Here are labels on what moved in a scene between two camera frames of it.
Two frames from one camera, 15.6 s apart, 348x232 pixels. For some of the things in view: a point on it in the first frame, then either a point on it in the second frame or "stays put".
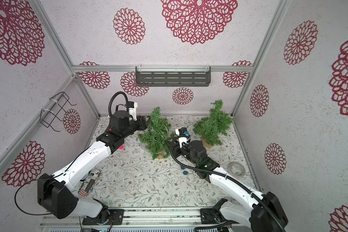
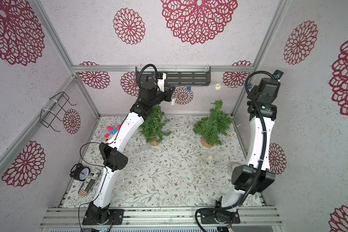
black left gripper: x=140 y=121 -> x=168 y=93
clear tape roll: x=231 y=172 stays put
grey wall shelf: x=172 y=76 stays put
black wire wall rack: x=47 y=117 stays put
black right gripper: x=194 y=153 -> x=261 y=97
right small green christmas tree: x=213 y=127 stays put
